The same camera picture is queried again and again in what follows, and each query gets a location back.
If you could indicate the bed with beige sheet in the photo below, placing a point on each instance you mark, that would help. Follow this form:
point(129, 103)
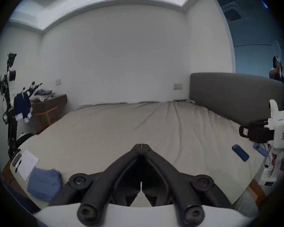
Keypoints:
point(132, 126)

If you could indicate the small black device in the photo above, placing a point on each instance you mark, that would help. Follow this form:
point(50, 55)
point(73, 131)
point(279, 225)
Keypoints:
point(16, 159)

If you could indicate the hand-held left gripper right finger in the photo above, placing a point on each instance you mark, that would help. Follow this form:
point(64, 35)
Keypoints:
point(179, 185)

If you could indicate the folded blue garment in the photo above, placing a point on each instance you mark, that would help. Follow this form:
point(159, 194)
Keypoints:
point(45, 184)

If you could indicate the black robot with blue shirt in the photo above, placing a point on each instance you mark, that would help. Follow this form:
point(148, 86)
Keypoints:
point(11, 126)

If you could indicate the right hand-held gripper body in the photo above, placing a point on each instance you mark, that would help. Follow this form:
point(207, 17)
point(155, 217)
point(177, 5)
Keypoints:
point(282, 129)

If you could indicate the white wall socket plate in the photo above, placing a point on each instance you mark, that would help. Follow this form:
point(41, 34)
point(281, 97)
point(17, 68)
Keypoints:
point(178, 86)
point(58, 81)

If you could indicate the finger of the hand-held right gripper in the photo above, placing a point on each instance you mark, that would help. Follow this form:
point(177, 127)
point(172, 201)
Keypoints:
point(258, 133)
point(259, 123)

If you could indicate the dark blue phone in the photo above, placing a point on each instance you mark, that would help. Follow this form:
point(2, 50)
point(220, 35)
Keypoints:
point(240, 153)

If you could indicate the grey padded headboard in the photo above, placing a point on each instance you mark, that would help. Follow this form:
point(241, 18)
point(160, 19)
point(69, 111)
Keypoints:
point(227, 96)

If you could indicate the dark wooden desk with clothes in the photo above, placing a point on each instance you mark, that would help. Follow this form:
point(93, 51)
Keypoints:
point(52, 102)

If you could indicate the light blue phone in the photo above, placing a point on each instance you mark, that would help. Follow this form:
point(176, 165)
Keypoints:
point(259, 149)

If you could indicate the orange wooden chair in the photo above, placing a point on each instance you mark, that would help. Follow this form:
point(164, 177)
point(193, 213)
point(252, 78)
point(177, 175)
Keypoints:
point(47, 113)

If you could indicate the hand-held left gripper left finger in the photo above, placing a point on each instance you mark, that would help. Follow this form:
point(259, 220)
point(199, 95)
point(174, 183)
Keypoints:
point(101, 185)

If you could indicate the white paper sheet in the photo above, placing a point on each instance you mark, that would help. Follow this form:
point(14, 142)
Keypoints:
point(28, 162)

